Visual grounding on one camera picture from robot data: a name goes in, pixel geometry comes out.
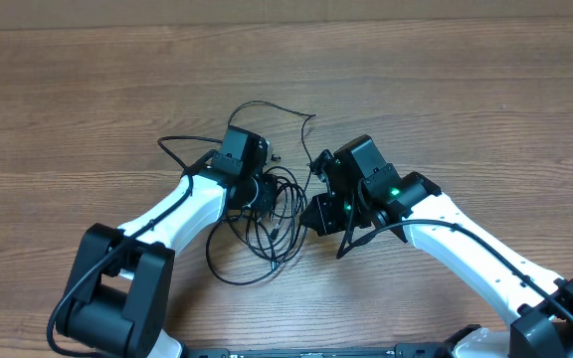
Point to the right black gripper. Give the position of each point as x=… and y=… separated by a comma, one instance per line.
x=317, y=214

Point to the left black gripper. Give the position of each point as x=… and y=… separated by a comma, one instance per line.
x=269, y=186

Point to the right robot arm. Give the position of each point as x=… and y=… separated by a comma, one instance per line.
x=365, y=197

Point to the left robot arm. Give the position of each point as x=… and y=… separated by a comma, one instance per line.
x=116, y=296

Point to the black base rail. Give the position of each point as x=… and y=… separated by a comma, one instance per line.
x=311, y=352

